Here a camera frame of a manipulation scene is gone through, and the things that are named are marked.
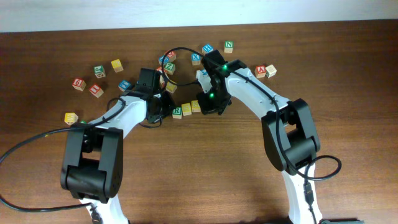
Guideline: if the white picture block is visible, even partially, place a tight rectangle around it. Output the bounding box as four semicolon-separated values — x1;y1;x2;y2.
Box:
266;65;277;78

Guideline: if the red A block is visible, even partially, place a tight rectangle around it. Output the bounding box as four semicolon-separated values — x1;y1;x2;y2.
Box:
255;65;267;78

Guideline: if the red 6 block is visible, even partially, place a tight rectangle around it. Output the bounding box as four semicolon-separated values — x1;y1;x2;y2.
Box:
72;78;86;91

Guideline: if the yellow M block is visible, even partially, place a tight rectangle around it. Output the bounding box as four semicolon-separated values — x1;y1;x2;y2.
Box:
64;113;78;125

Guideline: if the green R block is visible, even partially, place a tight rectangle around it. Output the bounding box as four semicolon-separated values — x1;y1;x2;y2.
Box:
172;107;183;119

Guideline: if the blue T block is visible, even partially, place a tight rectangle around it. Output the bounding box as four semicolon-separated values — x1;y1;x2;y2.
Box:
118;80;132;91

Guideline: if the yellow S block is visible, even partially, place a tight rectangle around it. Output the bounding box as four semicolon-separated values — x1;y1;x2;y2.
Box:
191;100;201;113
181;103;192;116

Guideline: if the blue D block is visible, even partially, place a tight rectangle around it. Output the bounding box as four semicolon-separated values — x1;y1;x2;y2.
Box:
158;55;169;65

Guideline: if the leaf picture block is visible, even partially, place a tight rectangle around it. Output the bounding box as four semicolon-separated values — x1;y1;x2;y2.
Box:
159;75;165;88

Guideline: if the red I block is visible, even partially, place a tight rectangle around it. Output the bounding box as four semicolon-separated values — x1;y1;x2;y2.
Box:
89;84;104;98

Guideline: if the green N block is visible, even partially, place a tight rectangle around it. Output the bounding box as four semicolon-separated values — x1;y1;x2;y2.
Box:
224;41;234;54

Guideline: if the red Q block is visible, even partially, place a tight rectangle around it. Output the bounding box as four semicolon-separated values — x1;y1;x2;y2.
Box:
166;51;177;63

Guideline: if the blue H block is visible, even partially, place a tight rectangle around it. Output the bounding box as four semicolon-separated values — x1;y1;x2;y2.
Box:
201;44;214;55

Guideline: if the yellow block far left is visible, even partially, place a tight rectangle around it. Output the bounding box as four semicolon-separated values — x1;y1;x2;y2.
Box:
111;59;124;73

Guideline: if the blue P block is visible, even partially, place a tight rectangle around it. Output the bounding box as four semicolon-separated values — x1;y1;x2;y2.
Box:
200;69;208;76

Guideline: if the blue X block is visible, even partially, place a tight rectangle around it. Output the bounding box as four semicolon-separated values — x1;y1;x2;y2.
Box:
191;53;201;65

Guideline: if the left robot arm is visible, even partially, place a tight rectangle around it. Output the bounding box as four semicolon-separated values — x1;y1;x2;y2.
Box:
60;68;175;223

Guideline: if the green Z block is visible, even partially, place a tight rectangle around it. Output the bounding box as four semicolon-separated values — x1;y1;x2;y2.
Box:
164;62;176;75

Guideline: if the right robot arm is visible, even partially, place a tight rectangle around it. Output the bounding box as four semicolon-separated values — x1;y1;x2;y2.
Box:
197;50;323;223

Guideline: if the yellow C block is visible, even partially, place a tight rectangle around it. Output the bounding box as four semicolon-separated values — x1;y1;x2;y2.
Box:
165;82;178;93

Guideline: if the green J block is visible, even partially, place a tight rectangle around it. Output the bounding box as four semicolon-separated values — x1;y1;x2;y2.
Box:
93;65;106;78

